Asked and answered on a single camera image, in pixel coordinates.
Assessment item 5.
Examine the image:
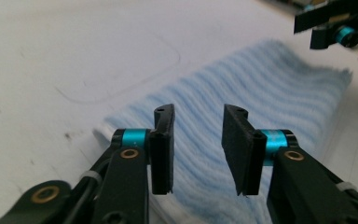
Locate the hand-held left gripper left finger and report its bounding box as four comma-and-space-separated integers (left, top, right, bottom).
112, 103, 176, 196

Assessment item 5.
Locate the white gridded mat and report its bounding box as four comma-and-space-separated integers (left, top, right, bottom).
0, 0, 358, 224

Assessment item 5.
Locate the light blue striped towel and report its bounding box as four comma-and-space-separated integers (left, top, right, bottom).
92, 38, 353, 224

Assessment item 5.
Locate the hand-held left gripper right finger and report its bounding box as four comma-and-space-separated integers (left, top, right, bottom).
221, 103, 298, 197

